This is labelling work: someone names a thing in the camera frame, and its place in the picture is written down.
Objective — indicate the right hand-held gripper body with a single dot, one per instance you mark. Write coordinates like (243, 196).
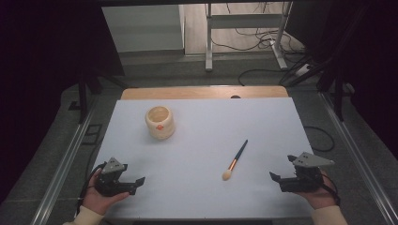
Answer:
(305, 179)

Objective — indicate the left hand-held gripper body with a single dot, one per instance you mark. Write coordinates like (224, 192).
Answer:
(109, 184)

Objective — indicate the person's left hand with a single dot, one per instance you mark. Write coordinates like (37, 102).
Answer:
(100, 201)

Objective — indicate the person's right hand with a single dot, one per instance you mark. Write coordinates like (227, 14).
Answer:
(322, 197)

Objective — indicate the black square floor plate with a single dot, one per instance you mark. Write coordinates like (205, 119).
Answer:
(92, 133)

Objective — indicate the cream ceramic cup orange mark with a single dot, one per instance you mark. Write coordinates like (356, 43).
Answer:
(160, 125)

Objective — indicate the white table mat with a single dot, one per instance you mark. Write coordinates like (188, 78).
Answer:
(200, 131)

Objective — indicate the black metal stand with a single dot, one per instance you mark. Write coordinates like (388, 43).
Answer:
(338, 90)
(83, 97)

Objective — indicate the white power strip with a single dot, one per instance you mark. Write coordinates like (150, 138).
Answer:
(303, 69)

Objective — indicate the wooden table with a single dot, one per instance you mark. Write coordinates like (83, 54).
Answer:
(187, 92)

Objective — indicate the black curtain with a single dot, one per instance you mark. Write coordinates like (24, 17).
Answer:
(40, 62)
(369, 62)

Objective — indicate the white cabinet panel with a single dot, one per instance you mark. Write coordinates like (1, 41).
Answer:
(144, 28)

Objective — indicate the silver metal floor rail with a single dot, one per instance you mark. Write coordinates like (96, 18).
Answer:
(359, 156)
(62, 168)

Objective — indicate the white metal desk frame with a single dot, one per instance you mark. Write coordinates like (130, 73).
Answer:
(244, 21)

